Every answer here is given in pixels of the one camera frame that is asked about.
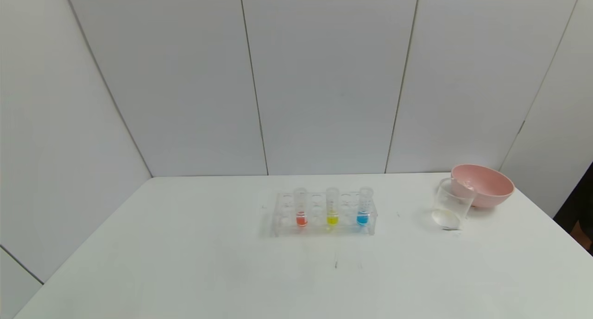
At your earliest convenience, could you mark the red pigment test tube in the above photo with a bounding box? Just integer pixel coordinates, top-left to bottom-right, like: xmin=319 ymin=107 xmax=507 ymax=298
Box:
xmin=294 ymin=188 xmax=309 ymax=227

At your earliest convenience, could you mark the yellow pigment test tube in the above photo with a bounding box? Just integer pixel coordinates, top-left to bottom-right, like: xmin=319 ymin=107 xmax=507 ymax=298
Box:
xmin=325 ymin=187 xmax=340 ymax=226

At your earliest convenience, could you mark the clear acrylic test tube rack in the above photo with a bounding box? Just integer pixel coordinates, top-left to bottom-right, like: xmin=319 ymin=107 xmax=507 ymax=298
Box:
xmin=272 ymin=191 xmax=378 ymax=238

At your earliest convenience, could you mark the blue pigment test tube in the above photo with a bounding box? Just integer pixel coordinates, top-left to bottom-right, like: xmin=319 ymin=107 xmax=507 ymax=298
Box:
xmin=358 ymin=187 xmax=374 ymax=226

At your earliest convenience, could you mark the clear glass beaker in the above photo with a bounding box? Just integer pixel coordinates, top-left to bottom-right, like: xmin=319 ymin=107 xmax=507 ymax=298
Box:
xmin=432 ymin=178 xmax=478 ymax=230

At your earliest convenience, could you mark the pink bowl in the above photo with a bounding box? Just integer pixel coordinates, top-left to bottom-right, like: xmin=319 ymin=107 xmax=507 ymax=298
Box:
xmin=451 ymin=164 xmax=515 ymax=209

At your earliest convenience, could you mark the dark brown background object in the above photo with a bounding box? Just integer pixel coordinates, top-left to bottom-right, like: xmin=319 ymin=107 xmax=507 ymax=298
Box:
xmin=554 ymin=162 xmax=593 ymax=255

